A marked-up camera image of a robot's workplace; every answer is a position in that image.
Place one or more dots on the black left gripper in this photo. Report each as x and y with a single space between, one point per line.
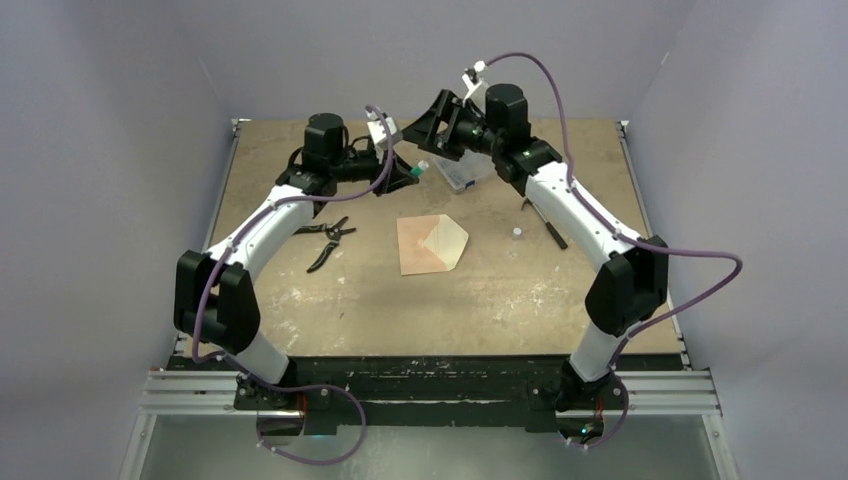
390 174

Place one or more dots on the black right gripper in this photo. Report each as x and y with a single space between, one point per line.
426 131

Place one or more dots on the green and white marker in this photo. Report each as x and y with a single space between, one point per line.
419 169

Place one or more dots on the pink and cream envelope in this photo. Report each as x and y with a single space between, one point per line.
429 244

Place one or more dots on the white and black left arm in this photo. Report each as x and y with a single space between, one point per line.
215 300

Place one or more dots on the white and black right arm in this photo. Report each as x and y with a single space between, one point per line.
631 282

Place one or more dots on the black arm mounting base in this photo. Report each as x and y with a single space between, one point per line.
531 392

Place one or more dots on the clear plastic organizer box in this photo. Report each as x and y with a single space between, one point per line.
470 170

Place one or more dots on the black pruning shears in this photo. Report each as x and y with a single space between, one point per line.
333 232

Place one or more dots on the small black hammer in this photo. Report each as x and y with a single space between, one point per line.
555 235

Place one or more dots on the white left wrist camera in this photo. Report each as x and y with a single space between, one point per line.
382 130

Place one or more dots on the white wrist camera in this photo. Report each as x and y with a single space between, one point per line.
476 85
382 130

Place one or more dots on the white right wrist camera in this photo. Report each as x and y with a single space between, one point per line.
476 85

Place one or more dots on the aluminium extrusion frame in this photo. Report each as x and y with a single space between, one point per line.
505 296

